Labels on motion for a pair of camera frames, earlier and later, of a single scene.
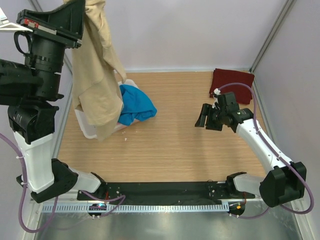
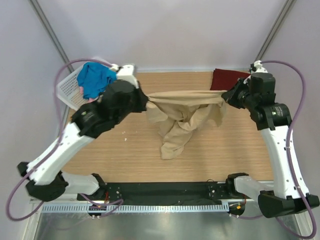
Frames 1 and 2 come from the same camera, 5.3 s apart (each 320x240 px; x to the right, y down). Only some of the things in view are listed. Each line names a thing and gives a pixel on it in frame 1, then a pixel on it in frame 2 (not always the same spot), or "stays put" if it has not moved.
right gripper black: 206,111 to 230,96
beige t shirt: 97,72 to 177,113
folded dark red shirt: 221,77 stays put
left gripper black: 64,25 to 143,99
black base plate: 163,193 stays put
